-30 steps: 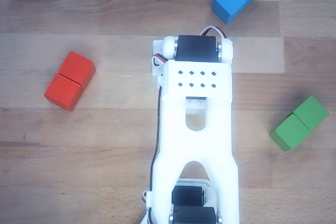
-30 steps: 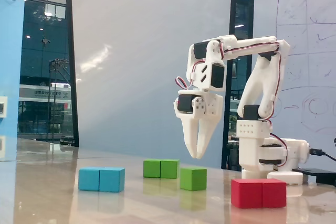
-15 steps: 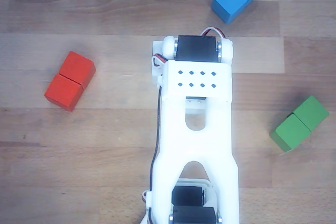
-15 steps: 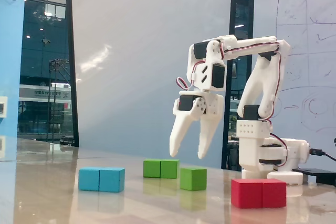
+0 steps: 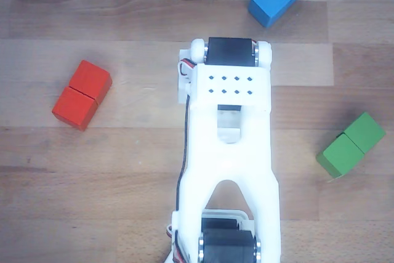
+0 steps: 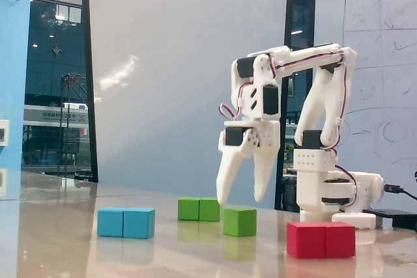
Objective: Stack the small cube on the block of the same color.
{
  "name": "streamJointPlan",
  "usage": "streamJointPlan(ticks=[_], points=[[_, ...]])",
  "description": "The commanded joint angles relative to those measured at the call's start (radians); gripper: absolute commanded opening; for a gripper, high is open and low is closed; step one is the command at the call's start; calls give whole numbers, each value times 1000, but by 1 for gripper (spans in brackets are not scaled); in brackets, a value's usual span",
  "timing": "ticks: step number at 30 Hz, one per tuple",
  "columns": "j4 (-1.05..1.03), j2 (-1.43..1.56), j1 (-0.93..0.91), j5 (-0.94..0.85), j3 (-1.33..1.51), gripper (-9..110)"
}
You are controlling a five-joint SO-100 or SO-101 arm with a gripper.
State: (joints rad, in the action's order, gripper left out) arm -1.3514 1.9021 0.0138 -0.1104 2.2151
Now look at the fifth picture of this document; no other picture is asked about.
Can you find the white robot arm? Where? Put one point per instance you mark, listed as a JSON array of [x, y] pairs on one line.
[[231, 158]]

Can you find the long red block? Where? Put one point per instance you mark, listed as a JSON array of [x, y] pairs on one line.
[[81, 96]]

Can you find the long green block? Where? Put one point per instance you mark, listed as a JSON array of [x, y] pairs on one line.
[[351, 146]]

